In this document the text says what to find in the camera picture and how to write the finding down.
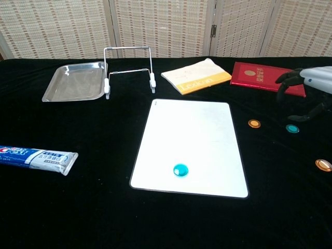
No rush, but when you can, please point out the black velvet tablecloth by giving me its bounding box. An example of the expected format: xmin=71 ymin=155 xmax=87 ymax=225
xmin=0 ymin=56 xmax=332 ymax=249

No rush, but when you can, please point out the stainless steel tray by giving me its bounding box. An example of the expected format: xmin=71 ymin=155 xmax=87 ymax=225
xmin=41 ymin=61 xmax=108 ymax=103

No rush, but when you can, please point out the metal wire handle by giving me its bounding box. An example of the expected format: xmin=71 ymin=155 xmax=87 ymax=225
xmin=103 ymin=46 xmax=156 ymax=100

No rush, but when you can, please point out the white rectangular board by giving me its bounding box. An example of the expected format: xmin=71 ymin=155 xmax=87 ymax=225
xmin=129 ymin=98 xmax=250 ymax=199

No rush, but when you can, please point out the blue white toothpaste tube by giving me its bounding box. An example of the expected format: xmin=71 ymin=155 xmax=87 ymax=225
xmin=0 ymin=145 xmax=79 ymax=176

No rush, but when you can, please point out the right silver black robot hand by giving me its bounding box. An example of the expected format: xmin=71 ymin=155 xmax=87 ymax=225
xmin=275 ymin=66 xmax=332 ymax=122

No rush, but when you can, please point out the red certificate book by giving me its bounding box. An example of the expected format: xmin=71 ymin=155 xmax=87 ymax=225
xmin=230 ymin=61 xmax=307 ymax=98

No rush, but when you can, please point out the bamboo folding screen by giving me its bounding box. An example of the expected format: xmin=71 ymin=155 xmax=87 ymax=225
xmin=0 ymin=0 xmax=332 ymax=62

